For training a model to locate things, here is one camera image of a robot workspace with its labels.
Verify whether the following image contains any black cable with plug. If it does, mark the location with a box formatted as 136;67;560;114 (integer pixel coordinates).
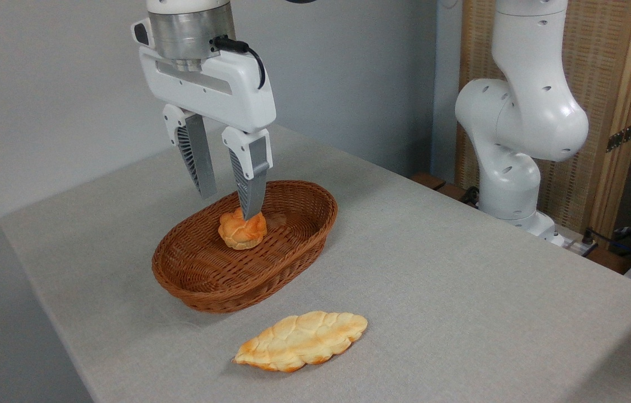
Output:
581;226;631;265

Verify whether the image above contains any round orange bread roll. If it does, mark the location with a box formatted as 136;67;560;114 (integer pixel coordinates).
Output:
218;208;267;250

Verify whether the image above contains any long braided bread loaf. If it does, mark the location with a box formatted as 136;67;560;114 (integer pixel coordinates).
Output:
233;311;369;373

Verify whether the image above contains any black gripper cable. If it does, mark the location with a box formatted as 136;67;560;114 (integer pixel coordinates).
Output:
210;35;267;91

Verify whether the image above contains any brown wicker oval basket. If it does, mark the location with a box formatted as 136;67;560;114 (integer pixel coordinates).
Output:
152;180;339;314

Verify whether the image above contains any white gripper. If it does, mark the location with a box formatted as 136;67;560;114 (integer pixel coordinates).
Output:
131;18;277;221

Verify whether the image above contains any dark metal screen hinge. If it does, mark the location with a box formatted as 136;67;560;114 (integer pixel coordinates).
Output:
606;120;631;153

